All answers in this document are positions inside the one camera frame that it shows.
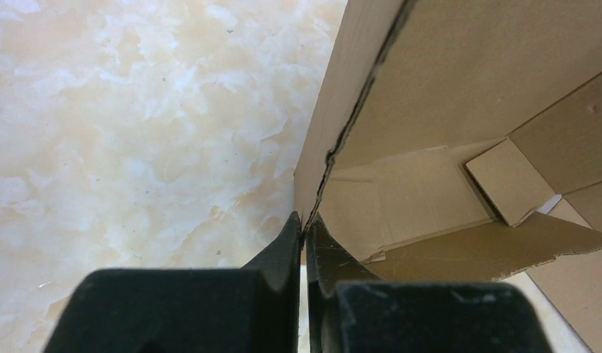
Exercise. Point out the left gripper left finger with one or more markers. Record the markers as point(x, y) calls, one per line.
point(254, 308)

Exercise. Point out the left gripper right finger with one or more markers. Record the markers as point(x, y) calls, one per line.
point(352, 310)

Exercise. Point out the brown cardboard box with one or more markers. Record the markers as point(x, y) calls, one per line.
point(461, 141)

